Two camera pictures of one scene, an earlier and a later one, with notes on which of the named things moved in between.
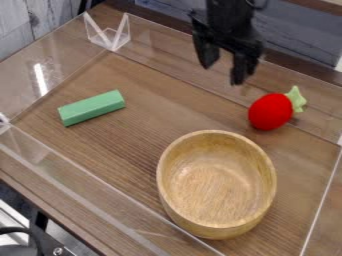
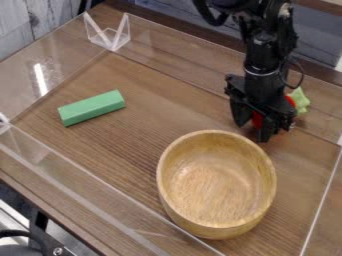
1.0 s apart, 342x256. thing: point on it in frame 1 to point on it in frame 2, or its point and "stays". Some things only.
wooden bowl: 215,183 stays
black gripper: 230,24 to 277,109
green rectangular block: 91,107 stays
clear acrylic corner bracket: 109,38 stays
